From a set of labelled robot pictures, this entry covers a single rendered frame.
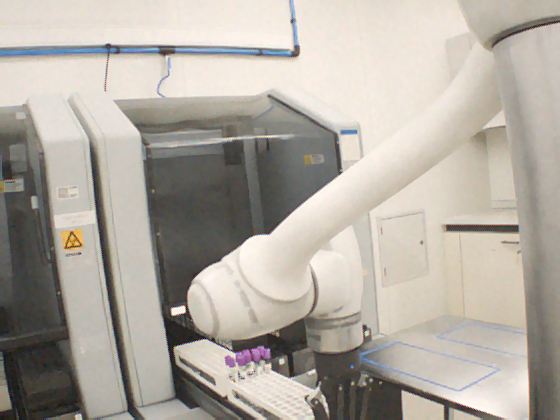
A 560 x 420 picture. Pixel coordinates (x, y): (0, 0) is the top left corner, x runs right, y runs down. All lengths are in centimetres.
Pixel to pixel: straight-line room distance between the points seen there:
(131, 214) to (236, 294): 70
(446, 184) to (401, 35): 107
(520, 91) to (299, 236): 33
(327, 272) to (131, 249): 67
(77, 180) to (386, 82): 247
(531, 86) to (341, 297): 48
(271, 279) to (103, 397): 81
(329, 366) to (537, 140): 54
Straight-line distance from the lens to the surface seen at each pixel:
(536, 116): 37
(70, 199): 127
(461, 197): 383
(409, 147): 60
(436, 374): 118
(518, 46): 38
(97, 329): 131
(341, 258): 76
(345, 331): 79
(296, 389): 105
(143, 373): 136
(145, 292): 132
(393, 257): 331
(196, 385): 130
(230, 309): 64
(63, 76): 247
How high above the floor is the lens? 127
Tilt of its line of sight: 3 degrees down
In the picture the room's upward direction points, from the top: 6 degrees counter-clockwise
